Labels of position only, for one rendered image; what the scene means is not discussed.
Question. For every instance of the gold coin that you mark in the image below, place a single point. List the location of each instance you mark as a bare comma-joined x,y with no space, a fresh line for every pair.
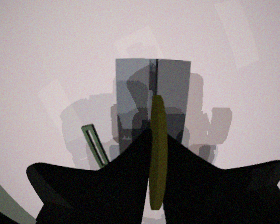
158,166

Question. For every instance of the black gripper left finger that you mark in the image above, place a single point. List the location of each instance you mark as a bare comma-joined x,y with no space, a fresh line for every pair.
118,188

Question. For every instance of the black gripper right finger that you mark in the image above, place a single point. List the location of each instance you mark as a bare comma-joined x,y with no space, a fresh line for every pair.
193,186

